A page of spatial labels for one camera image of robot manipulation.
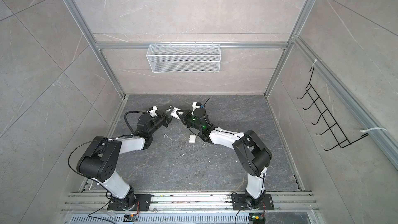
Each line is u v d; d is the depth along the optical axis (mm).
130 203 660
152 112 845
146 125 707
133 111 852
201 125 686
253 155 483
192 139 953
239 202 730
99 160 470
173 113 836
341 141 588
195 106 823
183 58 1005
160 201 750
